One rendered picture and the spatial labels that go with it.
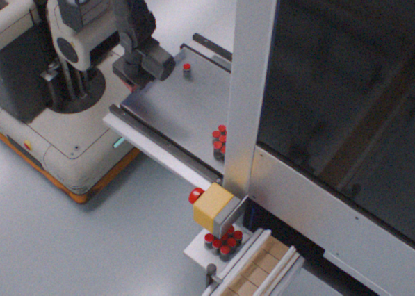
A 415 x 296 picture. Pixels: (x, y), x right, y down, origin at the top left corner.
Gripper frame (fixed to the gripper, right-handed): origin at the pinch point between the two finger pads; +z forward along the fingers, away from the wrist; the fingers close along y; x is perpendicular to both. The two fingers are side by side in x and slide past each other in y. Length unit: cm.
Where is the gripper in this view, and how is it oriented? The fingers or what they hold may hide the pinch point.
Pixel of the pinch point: (133, 89)
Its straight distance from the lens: 145.7
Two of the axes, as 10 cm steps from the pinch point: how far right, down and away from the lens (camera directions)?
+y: 7.7, 6.1, -1.8
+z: -1.6, 4.6, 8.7
